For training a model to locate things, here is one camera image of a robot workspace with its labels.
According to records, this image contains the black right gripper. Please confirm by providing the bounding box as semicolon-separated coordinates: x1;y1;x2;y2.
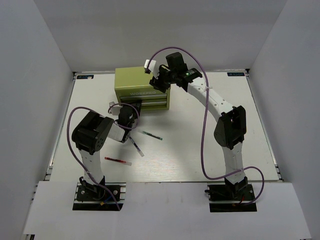
150;64;178;93

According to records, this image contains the green gel pen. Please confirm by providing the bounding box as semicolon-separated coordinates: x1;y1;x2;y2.
141;130;163;141

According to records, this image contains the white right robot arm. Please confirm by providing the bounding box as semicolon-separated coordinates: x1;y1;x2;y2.
144;52;248;200

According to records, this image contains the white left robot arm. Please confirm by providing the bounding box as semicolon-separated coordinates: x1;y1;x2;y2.
71;100;142;200

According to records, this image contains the green metal drawer cabinet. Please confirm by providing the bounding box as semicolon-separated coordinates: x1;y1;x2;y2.
114;66;170;111

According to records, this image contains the purple gel pen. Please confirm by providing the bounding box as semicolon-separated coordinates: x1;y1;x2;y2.
129;136;145;157

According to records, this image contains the red gel pen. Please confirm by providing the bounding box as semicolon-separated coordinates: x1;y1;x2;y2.
104;157;132;166

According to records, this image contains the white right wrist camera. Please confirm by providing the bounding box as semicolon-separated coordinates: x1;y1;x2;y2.
144;59;160;79

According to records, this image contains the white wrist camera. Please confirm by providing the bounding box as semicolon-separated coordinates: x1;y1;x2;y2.
108;101;122;116
144;59;160;79

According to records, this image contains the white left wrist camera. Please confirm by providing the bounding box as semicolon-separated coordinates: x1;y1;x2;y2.
108;101;122;116

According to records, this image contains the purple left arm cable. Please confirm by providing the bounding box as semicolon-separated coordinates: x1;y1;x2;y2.
66;103;140;210

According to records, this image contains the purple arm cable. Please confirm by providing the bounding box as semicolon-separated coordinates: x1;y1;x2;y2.
147;45;265;206
66;103;140;210

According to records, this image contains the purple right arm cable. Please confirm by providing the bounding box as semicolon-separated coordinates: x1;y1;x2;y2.
147;45;265;206

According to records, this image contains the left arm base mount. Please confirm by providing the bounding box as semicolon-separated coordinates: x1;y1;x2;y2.
72;176;127;212

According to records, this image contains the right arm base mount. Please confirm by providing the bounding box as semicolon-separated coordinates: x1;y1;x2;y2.
204;184;257;213

